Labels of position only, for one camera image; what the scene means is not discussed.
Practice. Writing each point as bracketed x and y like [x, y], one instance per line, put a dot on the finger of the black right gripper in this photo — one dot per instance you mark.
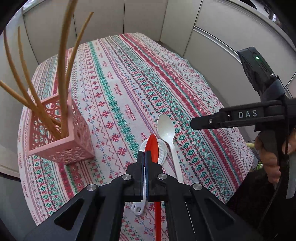
[209, 121]

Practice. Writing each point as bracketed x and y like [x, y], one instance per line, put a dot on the patterned red green tablecloth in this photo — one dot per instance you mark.
[121, 85]

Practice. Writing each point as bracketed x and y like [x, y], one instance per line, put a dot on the white plastic spoon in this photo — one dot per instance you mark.
[166, 131]

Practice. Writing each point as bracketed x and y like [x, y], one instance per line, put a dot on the long wooden chopstick gripper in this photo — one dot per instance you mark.
[61, 66]

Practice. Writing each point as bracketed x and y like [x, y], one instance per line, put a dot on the red plastic spoon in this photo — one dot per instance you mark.
[151, 155]

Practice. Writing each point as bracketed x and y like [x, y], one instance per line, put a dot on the black tracker box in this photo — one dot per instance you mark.
[258, 72]

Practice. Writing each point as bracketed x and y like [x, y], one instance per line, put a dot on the person's right hand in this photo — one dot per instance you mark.
[269, 159]

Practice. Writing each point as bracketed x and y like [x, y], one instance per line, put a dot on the white slotted rice paddle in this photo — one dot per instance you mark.
[156, 191]

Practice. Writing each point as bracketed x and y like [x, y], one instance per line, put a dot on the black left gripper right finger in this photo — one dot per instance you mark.
[194, 213]

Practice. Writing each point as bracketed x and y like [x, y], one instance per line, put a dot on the white lower kitchen cabinets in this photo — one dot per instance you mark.
[206, 33]

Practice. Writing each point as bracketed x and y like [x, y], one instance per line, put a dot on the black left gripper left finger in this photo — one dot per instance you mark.
[95, 213]

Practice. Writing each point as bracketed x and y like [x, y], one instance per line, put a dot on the pink lattice utensil holder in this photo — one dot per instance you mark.
[73, 145]

